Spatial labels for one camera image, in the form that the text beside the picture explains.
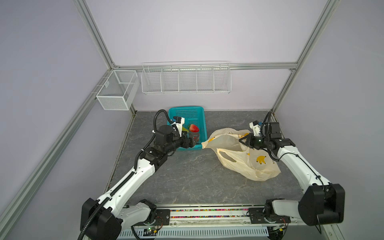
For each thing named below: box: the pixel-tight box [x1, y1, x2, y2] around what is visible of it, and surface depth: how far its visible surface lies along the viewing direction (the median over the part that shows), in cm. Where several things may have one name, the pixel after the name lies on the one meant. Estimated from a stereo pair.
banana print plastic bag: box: [201, 128, 282, 182], surface depth 79 cm
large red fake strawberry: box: [189, 124, 200, 133], surface depth 107 cm
